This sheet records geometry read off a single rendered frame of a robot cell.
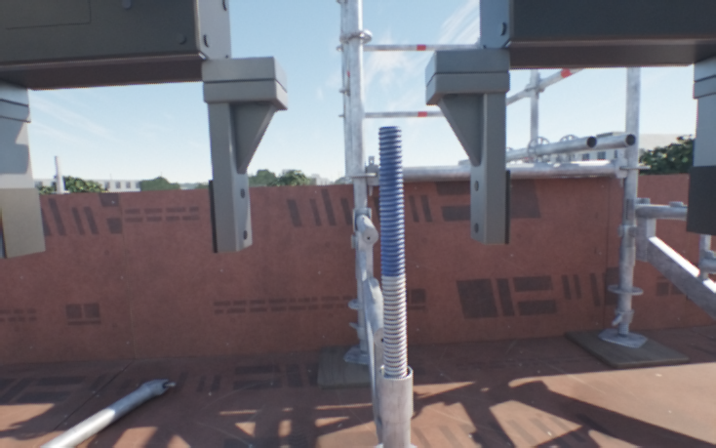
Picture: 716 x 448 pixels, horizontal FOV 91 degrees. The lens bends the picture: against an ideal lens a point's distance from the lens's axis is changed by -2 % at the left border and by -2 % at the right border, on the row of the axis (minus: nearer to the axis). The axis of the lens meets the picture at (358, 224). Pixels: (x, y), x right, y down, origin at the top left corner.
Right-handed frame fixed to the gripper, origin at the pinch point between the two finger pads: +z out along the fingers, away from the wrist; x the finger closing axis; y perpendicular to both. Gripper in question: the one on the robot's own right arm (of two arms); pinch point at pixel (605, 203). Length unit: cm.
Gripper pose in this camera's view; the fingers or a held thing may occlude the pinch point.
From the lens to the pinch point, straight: 24.9
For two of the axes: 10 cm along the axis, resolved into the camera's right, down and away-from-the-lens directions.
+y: -0.1, 1.1, -9.9
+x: 10.0, -0.3, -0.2
